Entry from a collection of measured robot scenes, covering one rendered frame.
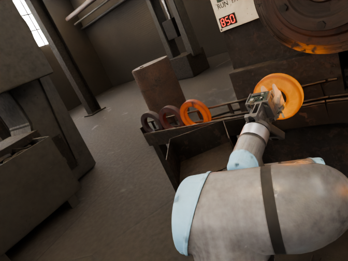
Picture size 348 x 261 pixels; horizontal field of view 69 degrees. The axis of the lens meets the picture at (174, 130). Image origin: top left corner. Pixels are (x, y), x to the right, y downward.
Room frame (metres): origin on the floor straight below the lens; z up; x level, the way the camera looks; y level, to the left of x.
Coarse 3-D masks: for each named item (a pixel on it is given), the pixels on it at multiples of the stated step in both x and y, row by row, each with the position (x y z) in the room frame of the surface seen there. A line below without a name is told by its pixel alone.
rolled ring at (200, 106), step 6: (186, 102) 1.32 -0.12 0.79; (192, 102) 1.29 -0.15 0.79; (198, 102) 1.29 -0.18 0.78; (180, 108) 1.36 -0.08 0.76; (186, 108) 1.34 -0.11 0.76; (198, 108) 1.28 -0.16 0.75; (204, 108) 1.26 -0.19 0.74; (180, 114) 1.38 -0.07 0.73; (186, 114) 1.37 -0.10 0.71; (204, 114) 1.26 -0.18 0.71; (210, 114) 1.27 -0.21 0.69; (186, 120) 1.36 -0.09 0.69; (204, 120) 1.27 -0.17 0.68; (210, 120) 1.27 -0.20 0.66
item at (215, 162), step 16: (208, 128) 1.08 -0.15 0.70; (224, 128) 1.06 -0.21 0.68; (176, 144) 1.11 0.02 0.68; (192, 144) 1.10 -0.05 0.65; (208, 144) 1.08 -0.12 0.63; (224, 144) 1.06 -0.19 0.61; (176, 160) 1.05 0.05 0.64; (192, 160) 1.07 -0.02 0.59; (208, 160) 1.00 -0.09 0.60; (224, 160) 0.93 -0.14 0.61; (176, 176) 0.94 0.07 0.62
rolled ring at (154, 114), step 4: (148, 112) 1.58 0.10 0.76; (152, 112) 1.57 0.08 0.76; (144, 116) 1.61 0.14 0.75; (148, 116) 1.58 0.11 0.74; (152, 116) 1.56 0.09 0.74; (156, 116) 1.54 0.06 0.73; (144, 120) 1.63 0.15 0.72; (156, 120) 1.54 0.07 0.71; (144, 124) 1.64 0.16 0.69; (148, 124) 1.66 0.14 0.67; (160, 124) 1.53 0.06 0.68; (144, 128) 1.65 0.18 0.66; (148, 128) 1.64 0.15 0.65; (160, 128) 1.54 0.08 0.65; (164, 128) 1.54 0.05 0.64; (148, 132) 1.64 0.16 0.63; (160, 132) 1.55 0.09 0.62
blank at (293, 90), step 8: (264, 80) 0.80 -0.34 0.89; (272, 80) 0.78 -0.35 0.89; (280, 80) 0.76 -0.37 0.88; (288, 80) 0.74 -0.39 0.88; (296, 80) 0.75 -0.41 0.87; (256, 88) 0.82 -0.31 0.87; (280, 88) 0.76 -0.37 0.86; (288, 88) 0.74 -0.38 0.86; (296, 88) 0.73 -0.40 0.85; (288, 96) 0.75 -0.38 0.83; (296, 96) 0.73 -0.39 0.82; (288, 104) 0.75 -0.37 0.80; (296, 104) 0.73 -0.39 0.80; (288, 112) 0.76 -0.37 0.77; (296, 112) 0.74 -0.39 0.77
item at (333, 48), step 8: (256, 0) 0.95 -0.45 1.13; (256, 8) 0.95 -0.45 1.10; (264, 16) 0.94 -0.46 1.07; (264, 24) 0.94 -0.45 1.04; (272, 24) 0.92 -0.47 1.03; (272, 32) 0.93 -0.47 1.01; (280, 32) 0.91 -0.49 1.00; (280, 40) 0.91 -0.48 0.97; (288, 40) 0.89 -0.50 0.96; (296, 48) 0.88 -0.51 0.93; (304, 48) 0.86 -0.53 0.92; (312, 48) 0.84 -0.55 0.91; (320, 48) 0.83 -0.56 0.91; (328, 48) 0.81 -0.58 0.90; (336, 48) 0.80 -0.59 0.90; (344, 48) 0.78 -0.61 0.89
